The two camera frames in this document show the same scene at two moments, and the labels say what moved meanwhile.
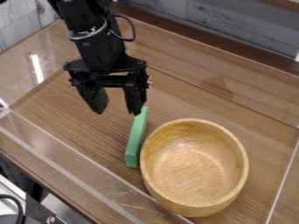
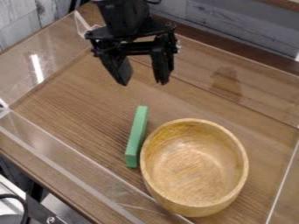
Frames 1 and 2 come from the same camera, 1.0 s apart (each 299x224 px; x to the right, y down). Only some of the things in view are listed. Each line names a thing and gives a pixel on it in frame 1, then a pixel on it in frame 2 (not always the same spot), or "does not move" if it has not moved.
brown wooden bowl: x=194 y=165 does not move
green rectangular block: x=136 y=137 does not move
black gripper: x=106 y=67 -> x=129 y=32
